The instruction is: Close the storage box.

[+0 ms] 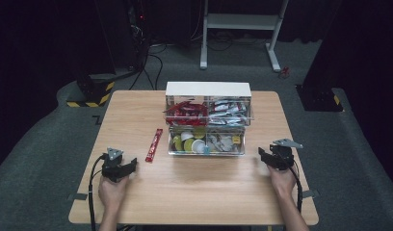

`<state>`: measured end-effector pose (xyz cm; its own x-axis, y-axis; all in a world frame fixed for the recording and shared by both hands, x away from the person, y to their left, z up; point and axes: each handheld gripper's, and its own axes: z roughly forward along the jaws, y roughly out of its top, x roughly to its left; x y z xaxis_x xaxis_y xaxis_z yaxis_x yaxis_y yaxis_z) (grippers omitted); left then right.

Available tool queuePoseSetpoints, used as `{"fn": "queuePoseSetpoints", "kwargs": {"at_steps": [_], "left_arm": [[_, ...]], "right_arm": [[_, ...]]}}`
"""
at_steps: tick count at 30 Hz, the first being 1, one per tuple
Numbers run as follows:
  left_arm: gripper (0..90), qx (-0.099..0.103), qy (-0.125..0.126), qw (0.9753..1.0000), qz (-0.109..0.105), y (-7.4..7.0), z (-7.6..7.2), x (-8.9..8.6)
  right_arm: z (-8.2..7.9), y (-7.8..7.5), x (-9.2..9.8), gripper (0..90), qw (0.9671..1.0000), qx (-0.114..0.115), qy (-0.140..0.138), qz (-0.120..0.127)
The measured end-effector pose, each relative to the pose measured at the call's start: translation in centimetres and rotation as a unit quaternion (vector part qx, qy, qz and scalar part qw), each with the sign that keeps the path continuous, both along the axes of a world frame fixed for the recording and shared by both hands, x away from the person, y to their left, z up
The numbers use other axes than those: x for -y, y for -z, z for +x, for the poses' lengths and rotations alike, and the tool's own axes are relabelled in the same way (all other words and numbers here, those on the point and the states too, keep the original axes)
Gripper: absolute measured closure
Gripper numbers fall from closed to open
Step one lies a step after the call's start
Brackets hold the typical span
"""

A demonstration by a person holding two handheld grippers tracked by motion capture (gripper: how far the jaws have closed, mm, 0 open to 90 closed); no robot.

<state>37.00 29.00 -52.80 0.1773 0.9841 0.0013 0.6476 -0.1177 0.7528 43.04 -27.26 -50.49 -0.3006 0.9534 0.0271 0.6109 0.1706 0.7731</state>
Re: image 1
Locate person's left hand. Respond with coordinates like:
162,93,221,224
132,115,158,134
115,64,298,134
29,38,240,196
97,174,131,210

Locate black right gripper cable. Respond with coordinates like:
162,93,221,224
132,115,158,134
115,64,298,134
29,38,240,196
288,162,304,215

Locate pile of white sachets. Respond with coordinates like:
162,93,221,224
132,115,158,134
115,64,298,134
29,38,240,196
207,133,243,153

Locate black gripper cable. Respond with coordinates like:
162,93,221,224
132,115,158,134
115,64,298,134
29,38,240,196
288,162,304,215
88,153,109,231

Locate small red floor item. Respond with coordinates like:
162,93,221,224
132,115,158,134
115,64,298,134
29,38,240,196
278,65,291,80

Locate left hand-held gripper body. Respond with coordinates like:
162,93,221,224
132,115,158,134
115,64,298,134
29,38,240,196
100,146,125,184

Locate dark equipment rack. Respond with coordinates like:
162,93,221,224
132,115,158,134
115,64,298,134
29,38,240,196
125,0,152,70

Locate black yellow striped stand base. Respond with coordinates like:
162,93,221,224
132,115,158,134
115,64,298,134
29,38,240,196
65,73,117,109

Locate person's right hand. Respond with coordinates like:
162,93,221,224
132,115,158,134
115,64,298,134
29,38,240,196
267,165,298,200

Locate clear organizer box white lid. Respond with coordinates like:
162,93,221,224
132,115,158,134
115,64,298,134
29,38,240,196
164,81,254,158

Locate pile of red stick packets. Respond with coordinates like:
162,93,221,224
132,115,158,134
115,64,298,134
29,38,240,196
163,100,209,127

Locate white metal stand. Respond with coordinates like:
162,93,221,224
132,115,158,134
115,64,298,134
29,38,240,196
199,0,291,73

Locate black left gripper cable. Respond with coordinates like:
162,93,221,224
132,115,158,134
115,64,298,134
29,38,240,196
88,153,109,231

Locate pile of white silver packets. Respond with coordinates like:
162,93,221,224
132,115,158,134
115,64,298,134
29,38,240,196
208,99,250,126

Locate grey tape strip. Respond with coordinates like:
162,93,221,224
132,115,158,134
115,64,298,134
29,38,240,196
66,192,89,202
301,189,321,199

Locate black floor cables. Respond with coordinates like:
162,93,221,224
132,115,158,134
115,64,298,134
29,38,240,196
128,39,169,91

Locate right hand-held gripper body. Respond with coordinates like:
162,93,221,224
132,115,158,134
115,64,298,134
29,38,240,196
269,138,304,171

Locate pile of yellow white capsules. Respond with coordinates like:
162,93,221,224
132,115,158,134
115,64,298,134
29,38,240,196
170,127,208,154

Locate single red stick sachet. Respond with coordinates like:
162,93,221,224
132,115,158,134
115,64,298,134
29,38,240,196
144,128,165,164

